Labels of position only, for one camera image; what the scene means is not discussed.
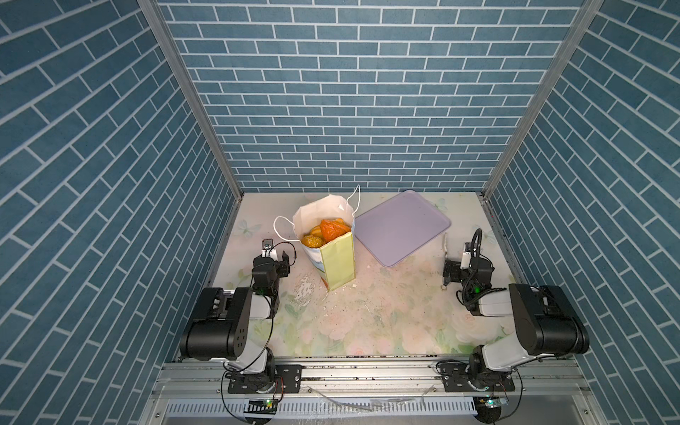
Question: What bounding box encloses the paper gift bag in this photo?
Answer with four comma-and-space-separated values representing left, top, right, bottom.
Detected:
276, 187, 361, 291

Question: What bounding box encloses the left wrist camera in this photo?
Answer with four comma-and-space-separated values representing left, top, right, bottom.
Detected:
261, 238, 279, 261

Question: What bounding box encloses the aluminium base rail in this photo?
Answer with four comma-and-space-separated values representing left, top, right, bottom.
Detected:
150, 356, 590, 400

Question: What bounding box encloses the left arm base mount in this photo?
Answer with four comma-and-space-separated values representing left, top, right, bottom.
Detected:
227, 361, 303, 395

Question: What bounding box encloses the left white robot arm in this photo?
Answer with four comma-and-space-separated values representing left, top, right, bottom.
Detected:
180, 249, 291, 393

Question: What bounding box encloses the lavender tray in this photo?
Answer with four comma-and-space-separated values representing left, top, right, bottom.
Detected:
354, 191, 451, 267

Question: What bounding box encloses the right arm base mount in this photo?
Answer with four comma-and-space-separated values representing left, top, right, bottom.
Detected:
434, 359, 515, 392

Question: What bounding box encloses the glazed brown pastry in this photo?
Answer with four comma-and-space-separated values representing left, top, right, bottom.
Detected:
320, 218, 352, 243

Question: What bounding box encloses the round orange bread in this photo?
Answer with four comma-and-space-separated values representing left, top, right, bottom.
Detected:
301, 234, 326, 249

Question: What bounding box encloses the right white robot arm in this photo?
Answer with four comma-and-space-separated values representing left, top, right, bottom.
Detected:
436, 228, 590, 392

